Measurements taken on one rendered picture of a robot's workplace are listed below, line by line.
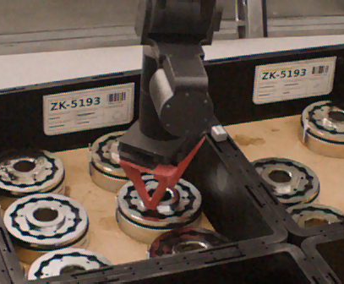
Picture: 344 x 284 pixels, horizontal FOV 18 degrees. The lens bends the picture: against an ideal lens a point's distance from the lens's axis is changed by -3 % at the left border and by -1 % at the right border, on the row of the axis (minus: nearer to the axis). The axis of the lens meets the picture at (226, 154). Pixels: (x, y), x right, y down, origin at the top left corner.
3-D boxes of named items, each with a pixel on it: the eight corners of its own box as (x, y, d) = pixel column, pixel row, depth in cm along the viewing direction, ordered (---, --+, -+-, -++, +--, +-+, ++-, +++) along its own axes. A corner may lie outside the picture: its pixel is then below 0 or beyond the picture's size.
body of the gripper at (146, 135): (207, 127, 127) (211, 73, 123) (168, 171, 119) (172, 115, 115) (157, 111, 129) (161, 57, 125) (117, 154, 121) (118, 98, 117)
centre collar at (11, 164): (2, 161, 133) (2, 157, 132) (38, 156, 134) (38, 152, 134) (9, 182, 129) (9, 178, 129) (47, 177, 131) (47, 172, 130)
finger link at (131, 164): (193, 194, 129) (199, 129, 124) (166, 227, 124) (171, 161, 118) (143, 177, 131) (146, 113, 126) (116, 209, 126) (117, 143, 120)
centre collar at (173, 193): (133, 190, 130) (133, 186, 129) (172, 184, 132) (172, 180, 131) (146, 213, 126) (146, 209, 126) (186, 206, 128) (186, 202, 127)
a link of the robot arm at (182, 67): (217, -14, 116) (140, -15, 113) (245, 36, 107) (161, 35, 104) (200, 79, 123) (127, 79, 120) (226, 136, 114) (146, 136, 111)
